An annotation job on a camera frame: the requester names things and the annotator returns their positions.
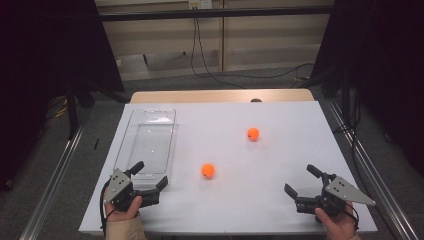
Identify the white wall socket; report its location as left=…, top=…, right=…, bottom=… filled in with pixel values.
left=188, top=0, right=213, bottom=10

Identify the wooden table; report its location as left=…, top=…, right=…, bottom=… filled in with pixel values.
left=129, top=88, right=315, bottom=104

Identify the aluminium rail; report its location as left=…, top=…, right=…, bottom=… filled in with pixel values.
left=18, top=113, right=92, bottom=240
left=324, top=99, right=420, bottom=240

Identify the black curtain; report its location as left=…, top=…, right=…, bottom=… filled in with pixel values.
left=309, top=0, right=424, bottom=176
left=0, top=0, right=126, bottom=193

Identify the yellow cable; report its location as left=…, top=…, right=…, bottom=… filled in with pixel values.
left=49, top=96, right=70, bottom=119

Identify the left hand-held gripper black cable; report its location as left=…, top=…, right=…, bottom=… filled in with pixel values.
left=98, top=179, right=116, bottom=238

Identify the person's left hand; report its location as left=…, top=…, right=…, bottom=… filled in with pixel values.
left=104, top=195, right=144, bottom=223

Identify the white table cover board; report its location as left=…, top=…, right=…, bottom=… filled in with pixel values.
left=78, top=100, right=379, bottom=234

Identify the black metal stand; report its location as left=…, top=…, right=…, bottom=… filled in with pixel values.
left=64, top=78, right=98, bottom=141

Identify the person's right hand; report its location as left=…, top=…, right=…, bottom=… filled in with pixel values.
left=314, top=202, right=358, bottom=240

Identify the right hand-held gripper black cable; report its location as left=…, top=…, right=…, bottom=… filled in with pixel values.
left=343, top=201, right=361, bottom=232

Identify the hand-held gripper black cable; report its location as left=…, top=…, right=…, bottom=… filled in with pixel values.
left=343, top=201, right=361, bottom=232
left=98, top=179, right=116, bottom=238

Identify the bundle of black floor cables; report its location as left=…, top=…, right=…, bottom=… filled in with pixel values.
left=333, top=89, right=369, bottom=189

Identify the black hanging cable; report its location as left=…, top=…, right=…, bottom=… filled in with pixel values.
left=190, top=18, right=247, bottom=90
left=195, top=18, right=316, bottom=80

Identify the clear plastic container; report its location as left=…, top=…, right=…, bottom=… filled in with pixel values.
left=112, top=108, right=179, bottom=192

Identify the black horizontal bar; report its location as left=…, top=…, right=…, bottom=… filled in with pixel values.
left=98, top=5, right=334, bottom=23

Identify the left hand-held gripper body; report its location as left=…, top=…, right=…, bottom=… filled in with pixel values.
left=103, top=168, right=161, bottom=213

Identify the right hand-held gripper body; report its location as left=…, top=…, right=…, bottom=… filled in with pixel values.
left=294, top=172, right=377, bottom=224

